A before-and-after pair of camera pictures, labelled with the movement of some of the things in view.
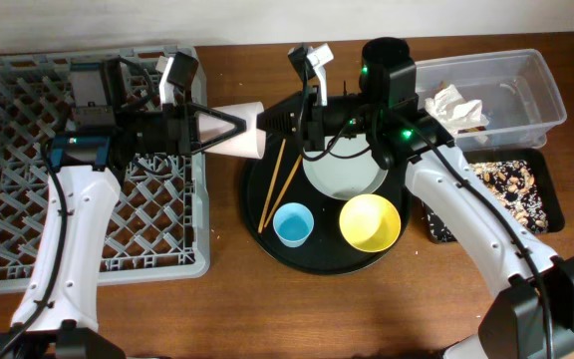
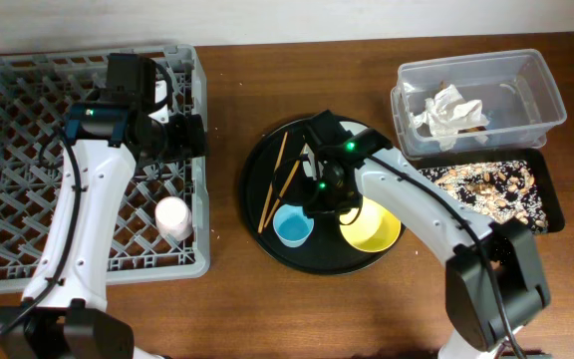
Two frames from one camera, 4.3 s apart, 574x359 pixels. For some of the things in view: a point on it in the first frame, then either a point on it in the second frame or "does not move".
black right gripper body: x=349 y=114 → x=326 y=195
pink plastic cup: x=251 y=144 → x=173 y=218
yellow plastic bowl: x=370 y=222 does not move
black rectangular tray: x=522 y=179 does not move
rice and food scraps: x=512 y=184 does not move
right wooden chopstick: x=284 y=193 does not move
